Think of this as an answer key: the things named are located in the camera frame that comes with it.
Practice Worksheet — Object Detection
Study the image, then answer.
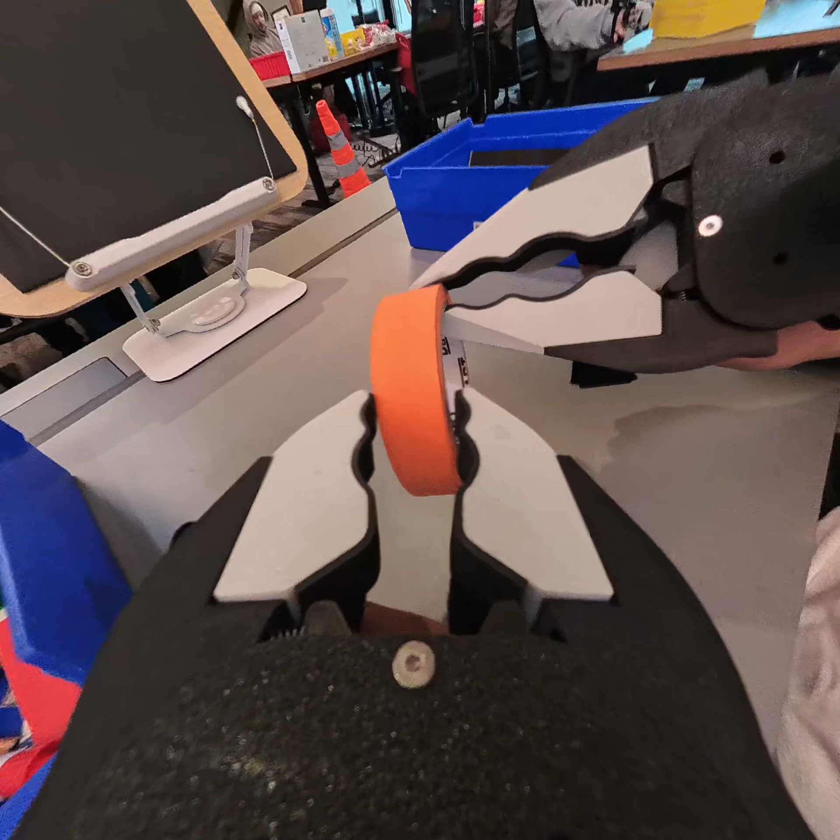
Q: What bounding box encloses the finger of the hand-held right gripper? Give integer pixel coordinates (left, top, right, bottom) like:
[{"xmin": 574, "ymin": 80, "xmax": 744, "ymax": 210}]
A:
[
  {"xmin": 410, "ymin": 144, "xmax": 681, "ymax": 293},
  {"xmin": 441, "ymin": 264, "xmax": 665, "ymax": 358}
]

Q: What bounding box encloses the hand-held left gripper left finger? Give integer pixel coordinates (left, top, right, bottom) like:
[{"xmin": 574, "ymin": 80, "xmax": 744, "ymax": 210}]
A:
[{"xmin": 212, "ymin": 390, "xmax": 383, "ymax": 634}]

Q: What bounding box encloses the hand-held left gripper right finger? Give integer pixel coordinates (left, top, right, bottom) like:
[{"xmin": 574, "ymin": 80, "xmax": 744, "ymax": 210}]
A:
[{"xmin": 447, "ymin": 388, "xmax": 616, "ymax": 635}]

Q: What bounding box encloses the blue plastic bin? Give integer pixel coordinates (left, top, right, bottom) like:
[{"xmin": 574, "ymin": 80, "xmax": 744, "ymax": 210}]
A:
[
  {"xmin": 384, "ymin": 98, "xmax": 658, "ymax": 270},
  {"xmin": 0, "ymin": 420, "xmax": 133, "ymax": 824}
]

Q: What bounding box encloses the orange tape roll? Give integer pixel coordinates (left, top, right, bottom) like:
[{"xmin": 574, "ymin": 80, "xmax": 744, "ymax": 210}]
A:
[{"xmin": 369, "ymin": 285, "xmax": 471, "ymax": 497}]

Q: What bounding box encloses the person's right hand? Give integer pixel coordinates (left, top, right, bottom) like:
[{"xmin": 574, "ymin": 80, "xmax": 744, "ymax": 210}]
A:
[{"xmin": 717, "ymin": 319, "xmax": 840, "ymax": 373}]

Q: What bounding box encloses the wooden desk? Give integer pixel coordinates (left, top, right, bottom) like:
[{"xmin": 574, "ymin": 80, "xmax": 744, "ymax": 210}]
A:
[
  {"xmin": 597, "ymin": 25, "xmax": 840, "ymax": 73},
  {"xmin": 262, "ymin": 41, "xmax": 403, "ymax": 211}
]

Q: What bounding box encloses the yellow bin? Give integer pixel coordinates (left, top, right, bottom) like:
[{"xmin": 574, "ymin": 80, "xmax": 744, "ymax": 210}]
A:
[{"xmin": 650, "ymin": 0, "xmax": 765, "ymax": 37}]

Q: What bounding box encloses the black chair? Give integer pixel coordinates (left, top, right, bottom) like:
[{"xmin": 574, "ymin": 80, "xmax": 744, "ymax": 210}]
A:
[{"xmin": 410, "ymin": 0, "xmax": 480, "ymax": 119}]

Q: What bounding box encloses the orange traffic cone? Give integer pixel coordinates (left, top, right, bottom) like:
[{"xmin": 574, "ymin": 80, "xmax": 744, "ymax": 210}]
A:
[{"xmin": 315, "ymin": 100, "xmax": 372, "ymax": 199}]

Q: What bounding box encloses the white cardboard box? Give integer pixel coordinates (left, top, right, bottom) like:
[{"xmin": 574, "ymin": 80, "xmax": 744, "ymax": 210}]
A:
[{"xmin": 276, "ymin": 10, "xmax": 331, "ymax": 74}]

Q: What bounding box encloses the black wooden book stand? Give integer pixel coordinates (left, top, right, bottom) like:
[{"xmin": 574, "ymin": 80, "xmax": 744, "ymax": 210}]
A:
[{"xmin": 0, "ymin": 0, "xmax": 309, "ymax": 383}]

